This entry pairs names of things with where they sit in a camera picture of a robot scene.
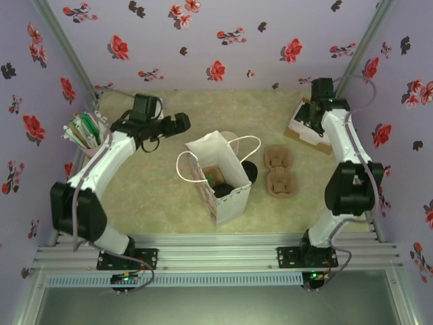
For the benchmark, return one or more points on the white paper napkin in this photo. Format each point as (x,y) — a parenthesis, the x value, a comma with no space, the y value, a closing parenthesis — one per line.
(304,132)

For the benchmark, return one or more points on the white cartoon paper gift bag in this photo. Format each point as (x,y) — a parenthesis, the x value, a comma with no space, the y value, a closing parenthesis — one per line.
(216,152)

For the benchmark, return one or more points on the green straw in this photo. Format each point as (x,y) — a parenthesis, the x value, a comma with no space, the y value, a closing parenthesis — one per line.
(90,128)
(78,132)
(210,178)

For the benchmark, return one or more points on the brown pulp cup carrier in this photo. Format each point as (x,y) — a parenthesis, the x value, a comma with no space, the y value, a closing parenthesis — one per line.
(282,184)
(216,174)

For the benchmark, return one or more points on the black plastic cup lid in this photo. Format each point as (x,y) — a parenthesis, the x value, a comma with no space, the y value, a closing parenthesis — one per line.
(225,190)
(252,172)

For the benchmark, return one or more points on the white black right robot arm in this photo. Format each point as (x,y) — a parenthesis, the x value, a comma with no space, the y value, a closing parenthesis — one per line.
(341,135)

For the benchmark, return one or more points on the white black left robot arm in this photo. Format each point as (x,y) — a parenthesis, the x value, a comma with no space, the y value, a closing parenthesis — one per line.
(108,159)

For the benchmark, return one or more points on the brown cardboard tray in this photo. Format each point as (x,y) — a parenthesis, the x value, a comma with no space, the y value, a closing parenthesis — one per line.
(324,149)

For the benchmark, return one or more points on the white wrapped straw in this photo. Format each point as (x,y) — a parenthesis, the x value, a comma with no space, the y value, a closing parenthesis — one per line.
(105,125)
(69,132)
(69,139)
(99,121)

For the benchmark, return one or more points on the tan wrapped straw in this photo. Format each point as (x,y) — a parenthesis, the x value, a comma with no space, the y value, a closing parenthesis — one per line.
(80,122)

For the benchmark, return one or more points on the aluminium frame post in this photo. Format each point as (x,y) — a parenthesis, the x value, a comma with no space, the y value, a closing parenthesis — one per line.
(64,40)
(368,37)

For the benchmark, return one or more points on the wide aluminium base rail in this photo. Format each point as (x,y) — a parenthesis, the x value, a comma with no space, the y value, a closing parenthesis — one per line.
(220,254)

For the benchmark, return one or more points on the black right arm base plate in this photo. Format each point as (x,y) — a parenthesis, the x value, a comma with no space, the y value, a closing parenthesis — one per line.
(287,257)

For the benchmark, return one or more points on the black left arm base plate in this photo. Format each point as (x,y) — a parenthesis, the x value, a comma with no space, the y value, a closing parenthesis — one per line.
(149,259)

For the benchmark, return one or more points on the aluminium lower frame rail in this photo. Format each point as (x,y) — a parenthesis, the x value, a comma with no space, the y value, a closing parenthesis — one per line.
(402,298)
(32,298)

